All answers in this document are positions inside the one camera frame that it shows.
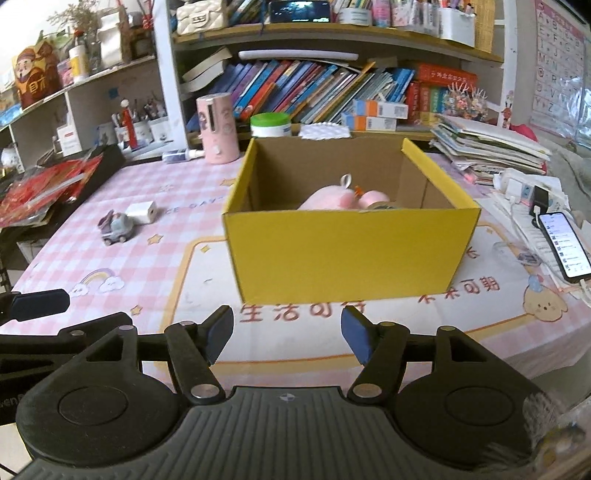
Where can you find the row of thick reference books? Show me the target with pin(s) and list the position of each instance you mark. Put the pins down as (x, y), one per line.
(425, 104)

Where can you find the pink checked tablecloth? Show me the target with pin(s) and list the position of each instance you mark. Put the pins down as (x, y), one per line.
(138, 277)

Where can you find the white storage bin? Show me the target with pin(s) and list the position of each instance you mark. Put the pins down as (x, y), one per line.
(457, 30)

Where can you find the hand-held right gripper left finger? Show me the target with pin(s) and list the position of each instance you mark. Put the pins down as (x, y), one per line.
(219, 333)

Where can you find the red white bottle figurine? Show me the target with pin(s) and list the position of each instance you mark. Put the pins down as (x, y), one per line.
(128, 124)

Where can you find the pink cylindrical humidifier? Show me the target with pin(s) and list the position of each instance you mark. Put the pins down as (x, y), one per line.
(217, 134)

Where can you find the cartoon wall sticker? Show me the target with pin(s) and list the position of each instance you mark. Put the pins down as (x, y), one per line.
(508, 110)

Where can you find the white power strip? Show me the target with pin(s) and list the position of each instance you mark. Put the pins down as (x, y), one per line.
(512, 184)

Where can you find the black plug adapter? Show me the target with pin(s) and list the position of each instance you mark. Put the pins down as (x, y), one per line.
(540, 198)

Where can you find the pink plush toy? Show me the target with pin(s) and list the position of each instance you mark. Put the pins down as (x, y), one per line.
(328, 198)

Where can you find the small pink soft toy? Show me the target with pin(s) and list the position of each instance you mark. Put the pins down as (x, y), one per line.
(374, 199)

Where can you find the white quilted purse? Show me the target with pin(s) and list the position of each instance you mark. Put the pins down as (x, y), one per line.
(323, 131)

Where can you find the stack of papers and booklets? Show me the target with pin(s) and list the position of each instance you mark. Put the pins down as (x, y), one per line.
(489, 147)

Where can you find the white wooden bookshelf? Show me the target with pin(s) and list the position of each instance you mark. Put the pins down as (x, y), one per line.
(168, 69)

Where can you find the white jar green lid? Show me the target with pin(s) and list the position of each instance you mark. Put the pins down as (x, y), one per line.
(271, 124)

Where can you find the orange white carton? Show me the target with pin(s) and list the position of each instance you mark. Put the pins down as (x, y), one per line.
(381, 108)
(369, 122)

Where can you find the small white cube charger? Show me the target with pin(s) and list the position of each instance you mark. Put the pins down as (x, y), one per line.
(141, 213)

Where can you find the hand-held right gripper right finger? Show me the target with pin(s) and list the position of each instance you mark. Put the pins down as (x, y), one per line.
(355, 333)

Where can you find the cream quilted handbag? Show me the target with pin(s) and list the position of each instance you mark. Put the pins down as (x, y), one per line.
(201, 18)

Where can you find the white rod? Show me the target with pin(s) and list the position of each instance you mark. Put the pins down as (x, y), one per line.
(300, 55)

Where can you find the red thick dictionary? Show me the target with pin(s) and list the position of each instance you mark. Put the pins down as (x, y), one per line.
(448, 74)

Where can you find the white bottle red cap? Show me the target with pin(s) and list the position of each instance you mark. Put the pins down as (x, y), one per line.
(79, 60)

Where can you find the small spray bottle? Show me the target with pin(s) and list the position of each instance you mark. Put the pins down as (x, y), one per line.
(182, 156)

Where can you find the white box red label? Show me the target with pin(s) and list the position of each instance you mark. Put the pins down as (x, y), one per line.
(70, 141)

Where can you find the dried flower bunch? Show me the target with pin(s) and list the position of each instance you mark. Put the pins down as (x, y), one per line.
(74, 14)

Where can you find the row of colourful books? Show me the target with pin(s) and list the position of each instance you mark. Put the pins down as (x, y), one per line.
(300, 87)

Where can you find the white paper bag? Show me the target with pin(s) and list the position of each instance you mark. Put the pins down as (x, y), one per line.
(107, 37)

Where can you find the colourful bead ornament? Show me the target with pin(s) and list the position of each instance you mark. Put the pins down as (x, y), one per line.
(466, 104)

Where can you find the white round tub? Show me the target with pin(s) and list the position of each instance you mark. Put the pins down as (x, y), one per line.
(355, 16)

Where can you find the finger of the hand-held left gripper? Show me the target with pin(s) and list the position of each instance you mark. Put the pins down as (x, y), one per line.
(69, 336)
(41, 304)

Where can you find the black smartphone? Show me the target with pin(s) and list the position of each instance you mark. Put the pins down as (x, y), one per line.
(565, 247)

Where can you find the grey toy car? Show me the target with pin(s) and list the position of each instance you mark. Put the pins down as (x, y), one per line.
(117, 228)

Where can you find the red gold gift bag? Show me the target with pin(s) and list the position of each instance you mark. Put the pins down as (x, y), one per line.
(37, 78)

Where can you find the alphabet wall poster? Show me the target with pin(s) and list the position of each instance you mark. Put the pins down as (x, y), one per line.
(561, 69)

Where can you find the black screen device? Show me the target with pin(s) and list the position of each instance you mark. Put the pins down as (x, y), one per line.
(300, 11)

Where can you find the thick grey-edged book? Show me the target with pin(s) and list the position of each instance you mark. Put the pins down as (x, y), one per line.
(207, 69)

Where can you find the small clear plastic packet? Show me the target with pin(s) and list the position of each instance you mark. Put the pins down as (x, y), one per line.
(528, 258)

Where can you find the yellow cardboard box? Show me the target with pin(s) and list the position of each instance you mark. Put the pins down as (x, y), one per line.
(346, 249)

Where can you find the grey cloth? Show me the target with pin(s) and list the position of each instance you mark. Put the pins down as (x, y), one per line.
(572, 180)

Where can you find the pile of red packets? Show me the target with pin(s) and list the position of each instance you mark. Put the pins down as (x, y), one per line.
(41, 189)

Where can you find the white pen holder cup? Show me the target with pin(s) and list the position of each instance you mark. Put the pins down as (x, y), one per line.
(141, 131)
(159, 128)
(107, 134)

